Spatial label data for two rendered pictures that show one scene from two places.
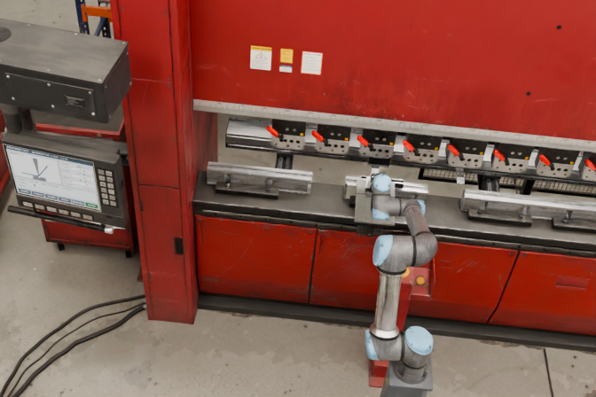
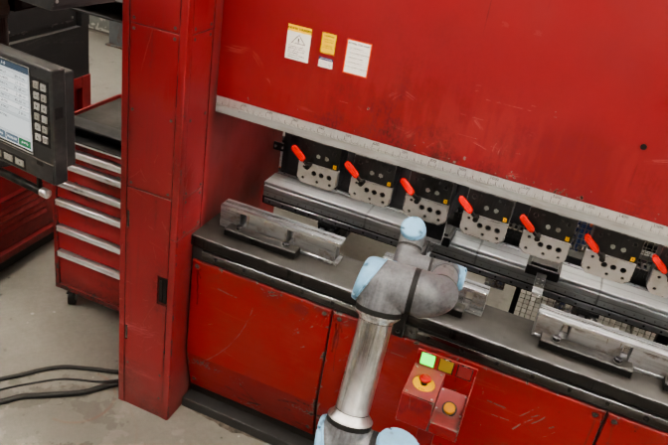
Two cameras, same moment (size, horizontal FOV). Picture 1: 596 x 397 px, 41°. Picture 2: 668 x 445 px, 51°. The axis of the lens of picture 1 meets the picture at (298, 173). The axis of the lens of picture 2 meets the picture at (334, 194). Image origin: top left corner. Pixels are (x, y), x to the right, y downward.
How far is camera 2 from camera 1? 1.59 m
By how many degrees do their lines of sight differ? 22
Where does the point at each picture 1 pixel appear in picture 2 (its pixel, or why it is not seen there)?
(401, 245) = (396, 270)
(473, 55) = (568, 71)
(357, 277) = (377, 404)
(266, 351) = not seen: outside the picture
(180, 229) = (166, 263)
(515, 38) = (631, 49)
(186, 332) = (153, 426)
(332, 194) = not seen: hidden behind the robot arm
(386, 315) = (353, 386)
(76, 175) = (12, 91)
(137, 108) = (137, 70)
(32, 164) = not seen: outside the picture
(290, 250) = (296, 338)
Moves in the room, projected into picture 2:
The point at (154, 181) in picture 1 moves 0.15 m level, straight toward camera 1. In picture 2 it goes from (145, 184) to (129, 202)
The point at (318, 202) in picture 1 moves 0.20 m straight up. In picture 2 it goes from (343, 275) to (352, 228)
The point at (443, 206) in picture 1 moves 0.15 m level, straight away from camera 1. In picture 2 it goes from (508, 323) to (524, 305)
